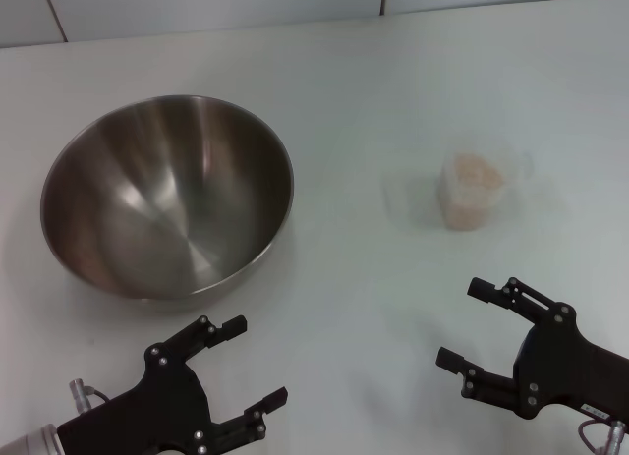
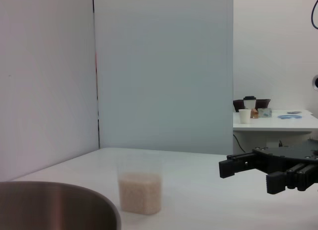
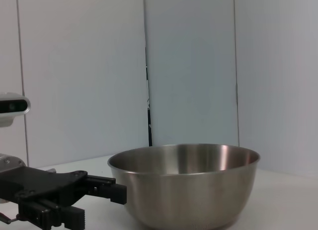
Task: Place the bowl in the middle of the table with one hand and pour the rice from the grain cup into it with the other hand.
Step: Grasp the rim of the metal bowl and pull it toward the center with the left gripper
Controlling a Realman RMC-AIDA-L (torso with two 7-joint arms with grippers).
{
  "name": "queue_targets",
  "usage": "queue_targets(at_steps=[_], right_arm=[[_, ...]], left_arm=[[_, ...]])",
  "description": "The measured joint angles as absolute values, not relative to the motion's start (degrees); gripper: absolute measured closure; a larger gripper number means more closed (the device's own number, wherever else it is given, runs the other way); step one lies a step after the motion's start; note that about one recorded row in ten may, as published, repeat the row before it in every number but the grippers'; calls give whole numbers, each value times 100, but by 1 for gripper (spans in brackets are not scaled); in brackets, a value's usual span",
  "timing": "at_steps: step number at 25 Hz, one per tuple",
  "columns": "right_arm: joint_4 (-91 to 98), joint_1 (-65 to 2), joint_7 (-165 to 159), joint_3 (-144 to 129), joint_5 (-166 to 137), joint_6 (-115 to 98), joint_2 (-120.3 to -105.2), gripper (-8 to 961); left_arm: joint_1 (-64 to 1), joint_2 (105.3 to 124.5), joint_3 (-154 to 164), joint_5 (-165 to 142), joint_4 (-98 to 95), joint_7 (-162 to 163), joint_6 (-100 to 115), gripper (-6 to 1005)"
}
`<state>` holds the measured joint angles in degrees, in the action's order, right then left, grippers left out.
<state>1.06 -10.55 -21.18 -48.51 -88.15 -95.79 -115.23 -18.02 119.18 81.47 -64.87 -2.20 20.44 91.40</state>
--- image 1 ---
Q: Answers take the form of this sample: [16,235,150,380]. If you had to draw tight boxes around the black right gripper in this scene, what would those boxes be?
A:
[434,276,629,422]

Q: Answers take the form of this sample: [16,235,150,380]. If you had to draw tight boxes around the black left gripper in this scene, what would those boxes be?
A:
[56,314,290,455]

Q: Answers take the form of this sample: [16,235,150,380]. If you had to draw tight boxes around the white rice grains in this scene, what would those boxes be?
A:
[443,152,508,230]

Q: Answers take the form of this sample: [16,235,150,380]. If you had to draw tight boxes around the clear plastic measuring cup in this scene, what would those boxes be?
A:
[435,146,537,231]

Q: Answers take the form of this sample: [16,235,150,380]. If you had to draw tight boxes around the stainless steel mixing bowl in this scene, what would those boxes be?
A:
[39,94,296,314]

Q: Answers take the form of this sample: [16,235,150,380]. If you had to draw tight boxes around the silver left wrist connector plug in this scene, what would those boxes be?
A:
[68,377,95,413]

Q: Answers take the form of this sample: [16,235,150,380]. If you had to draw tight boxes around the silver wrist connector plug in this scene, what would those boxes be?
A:
[607,419,629,455]
[68,377,95,413]

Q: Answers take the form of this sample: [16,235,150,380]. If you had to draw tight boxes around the silver right wrist connector plug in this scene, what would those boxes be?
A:
[607,419,629,455]

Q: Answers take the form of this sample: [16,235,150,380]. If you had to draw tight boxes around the thin right wrist cable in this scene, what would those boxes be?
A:
[576,417,611,452]

